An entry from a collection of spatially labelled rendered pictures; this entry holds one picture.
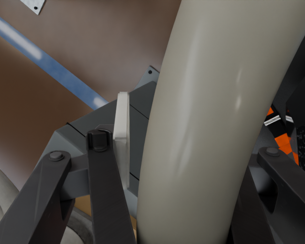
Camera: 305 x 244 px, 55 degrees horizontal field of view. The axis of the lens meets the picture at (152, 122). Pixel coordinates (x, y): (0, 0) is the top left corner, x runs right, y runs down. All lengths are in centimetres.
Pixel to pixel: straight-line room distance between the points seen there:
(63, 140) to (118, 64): 83
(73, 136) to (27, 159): 129
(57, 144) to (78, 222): 20
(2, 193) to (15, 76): 130
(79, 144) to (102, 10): 92
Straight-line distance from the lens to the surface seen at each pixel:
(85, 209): 80
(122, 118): 16
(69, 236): 75
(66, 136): 78
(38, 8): 176
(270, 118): 141
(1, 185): 70
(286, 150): 148
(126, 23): 151
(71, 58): 167
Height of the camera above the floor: 139
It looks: 65 degrees down
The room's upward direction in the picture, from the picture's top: 133 degrees counter-clockwise
